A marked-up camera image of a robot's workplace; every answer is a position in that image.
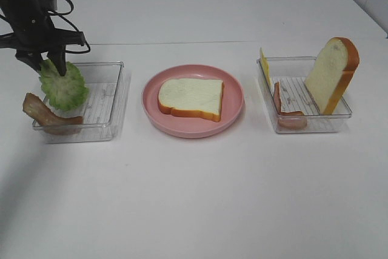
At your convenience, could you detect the right clear plastic container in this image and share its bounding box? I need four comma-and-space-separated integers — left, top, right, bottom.
256, 56, 352, 134

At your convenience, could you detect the bacon strip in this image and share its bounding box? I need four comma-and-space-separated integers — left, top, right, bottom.
22, 93, 83, 135
273, 82, 307, 130

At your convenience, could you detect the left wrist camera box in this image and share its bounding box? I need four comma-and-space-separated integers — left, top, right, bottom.
38, 0, 58, 12

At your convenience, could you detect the bread slice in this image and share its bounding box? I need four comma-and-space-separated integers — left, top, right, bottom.
158, 78, 224, 122
304, 37, 360, 115

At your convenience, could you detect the clear plastic container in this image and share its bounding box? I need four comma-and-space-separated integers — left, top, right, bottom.
32, 61, 131, 144
256, 56, 352, 134

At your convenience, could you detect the pink round plate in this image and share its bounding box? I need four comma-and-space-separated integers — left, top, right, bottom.
142, 64, 244, 138

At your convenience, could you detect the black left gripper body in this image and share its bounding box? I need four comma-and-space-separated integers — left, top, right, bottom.
1, 0, 85, 53

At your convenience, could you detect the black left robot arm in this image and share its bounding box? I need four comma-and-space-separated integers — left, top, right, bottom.
1, 0, 89, 76

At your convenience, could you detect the yellow cheese slice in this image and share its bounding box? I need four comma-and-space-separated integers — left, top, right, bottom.
259, 48, 272, 89

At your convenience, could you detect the left clear plastic container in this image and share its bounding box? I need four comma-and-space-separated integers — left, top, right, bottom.
32, 61, 131, 144

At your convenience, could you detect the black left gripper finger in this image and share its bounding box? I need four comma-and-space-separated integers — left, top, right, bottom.
47, 45, 67, 76
15, 52, 43, 73

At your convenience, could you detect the green lettuce leaf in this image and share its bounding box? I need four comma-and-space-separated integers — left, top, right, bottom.
39, 59, 89, 111

